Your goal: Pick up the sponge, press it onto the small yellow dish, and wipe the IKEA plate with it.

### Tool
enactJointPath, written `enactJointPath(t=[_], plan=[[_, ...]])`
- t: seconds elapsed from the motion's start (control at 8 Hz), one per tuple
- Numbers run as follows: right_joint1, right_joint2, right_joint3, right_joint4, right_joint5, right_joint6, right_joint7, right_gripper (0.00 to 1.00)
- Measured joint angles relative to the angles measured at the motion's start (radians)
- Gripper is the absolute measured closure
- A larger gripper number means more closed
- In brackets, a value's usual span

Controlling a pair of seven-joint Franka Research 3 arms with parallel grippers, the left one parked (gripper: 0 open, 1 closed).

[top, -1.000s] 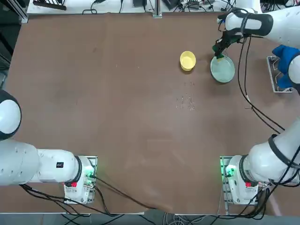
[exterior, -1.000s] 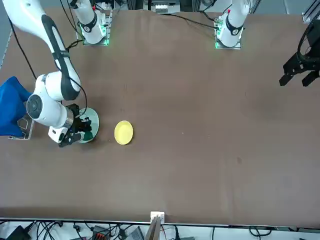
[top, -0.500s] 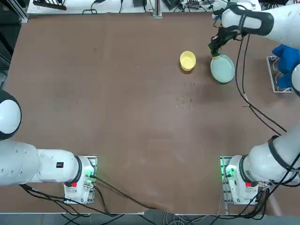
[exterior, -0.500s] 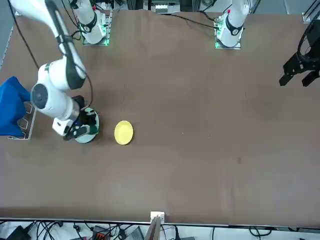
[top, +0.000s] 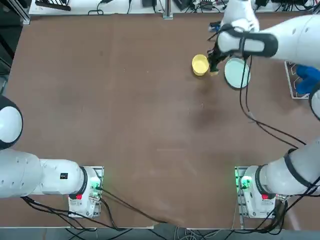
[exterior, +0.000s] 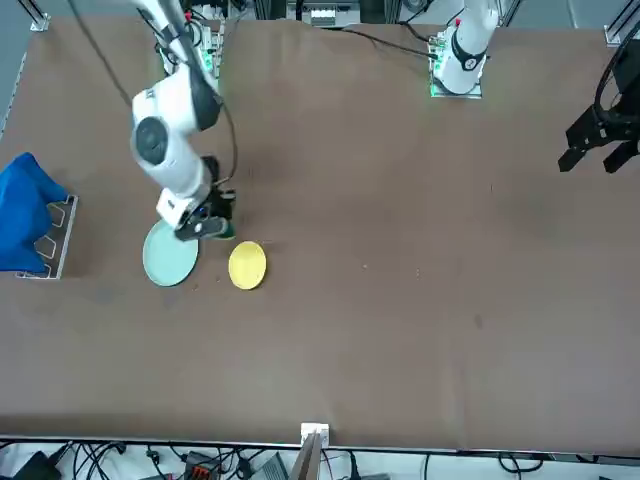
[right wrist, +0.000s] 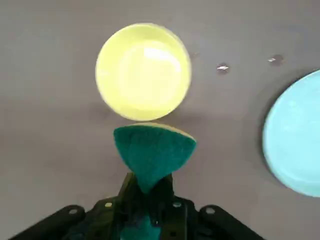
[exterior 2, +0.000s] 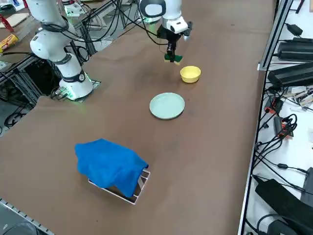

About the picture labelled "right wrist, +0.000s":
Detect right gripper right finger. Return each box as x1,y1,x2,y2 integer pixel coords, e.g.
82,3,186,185
156,174,266,240

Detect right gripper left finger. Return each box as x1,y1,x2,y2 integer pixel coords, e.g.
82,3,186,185
7,172,141,240

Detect green and yellow sponge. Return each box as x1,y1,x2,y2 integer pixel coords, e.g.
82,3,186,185
112,122,198,240

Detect pale green plate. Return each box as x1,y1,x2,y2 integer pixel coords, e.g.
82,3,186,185
262,69,320,198

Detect small yellow dish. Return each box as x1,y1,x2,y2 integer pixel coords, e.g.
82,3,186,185
94,22,193,123

